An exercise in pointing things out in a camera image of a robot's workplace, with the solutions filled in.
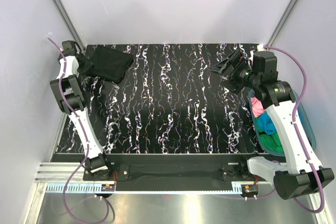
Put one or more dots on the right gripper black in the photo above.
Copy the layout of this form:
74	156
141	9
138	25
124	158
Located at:
231	66

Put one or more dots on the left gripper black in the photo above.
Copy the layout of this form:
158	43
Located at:
85	64

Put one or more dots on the black t shirt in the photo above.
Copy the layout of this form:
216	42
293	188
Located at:
109	64

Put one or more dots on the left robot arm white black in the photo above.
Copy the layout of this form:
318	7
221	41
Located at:
72	101

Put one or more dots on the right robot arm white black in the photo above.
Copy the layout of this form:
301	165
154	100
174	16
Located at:
279	101

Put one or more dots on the pink t shirt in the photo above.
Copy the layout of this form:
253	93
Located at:
257	107

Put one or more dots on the blue t shirt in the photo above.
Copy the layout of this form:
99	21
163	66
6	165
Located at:
265	124

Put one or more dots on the green t shirt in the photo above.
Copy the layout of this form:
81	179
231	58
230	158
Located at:
271	141

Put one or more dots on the teal plastic laundry basket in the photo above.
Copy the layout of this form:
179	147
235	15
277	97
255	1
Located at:
303	119

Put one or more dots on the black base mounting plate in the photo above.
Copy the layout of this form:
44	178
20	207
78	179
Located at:
191	183

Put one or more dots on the left aluminium frame post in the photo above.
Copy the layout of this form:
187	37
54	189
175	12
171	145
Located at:
68	23

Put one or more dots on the aluminium frame post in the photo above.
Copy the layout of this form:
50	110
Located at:
282	21
68	23

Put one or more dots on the aluminium rail profile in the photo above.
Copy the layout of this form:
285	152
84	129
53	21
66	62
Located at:
231	171

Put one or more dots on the right aluminium frame post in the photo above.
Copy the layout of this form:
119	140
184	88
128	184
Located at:
282	21

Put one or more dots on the white slotted cable duct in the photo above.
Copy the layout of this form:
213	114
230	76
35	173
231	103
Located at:
91	188

